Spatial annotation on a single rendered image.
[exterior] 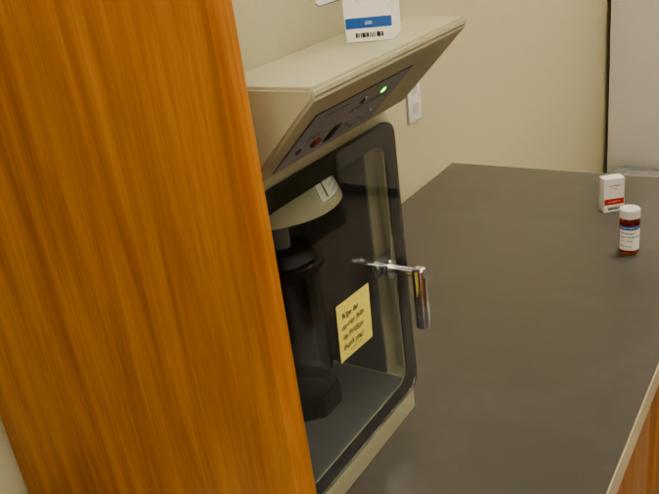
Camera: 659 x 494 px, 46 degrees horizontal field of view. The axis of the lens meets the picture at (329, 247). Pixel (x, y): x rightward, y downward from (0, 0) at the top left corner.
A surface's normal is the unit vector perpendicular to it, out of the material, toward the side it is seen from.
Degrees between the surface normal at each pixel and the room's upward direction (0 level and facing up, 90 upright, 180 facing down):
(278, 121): 90
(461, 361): 0
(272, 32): 90
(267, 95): 90
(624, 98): 90
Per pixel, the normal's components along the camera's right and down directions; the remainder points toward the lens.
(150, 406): -0.53, 0.41
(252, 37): 0.84, 0.12
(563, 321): -0.13, -0.90
